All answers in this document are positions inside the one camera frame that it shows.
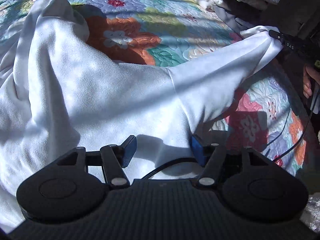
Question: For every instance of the person right hand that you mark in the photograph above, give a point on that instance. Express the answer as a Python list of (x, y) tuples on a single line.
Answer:
[(309, 74)]

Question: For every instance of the white long sleeve shirt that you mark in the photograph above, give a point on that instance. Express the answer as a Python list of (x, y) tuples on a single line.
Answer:
[(58, 92)]

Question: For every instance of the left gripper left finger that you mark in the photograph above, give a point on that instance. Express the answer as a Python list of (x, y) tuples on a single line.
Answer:
[(115, 158)]

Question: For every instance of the floral quilted bedspread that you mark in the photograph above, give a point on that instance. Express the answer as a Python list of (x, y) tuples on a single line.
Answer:
[(266, 114)]

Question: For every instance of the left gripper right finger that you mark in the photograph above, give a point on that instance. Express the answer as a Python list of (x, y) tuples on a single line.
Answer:
[(211, 158)]

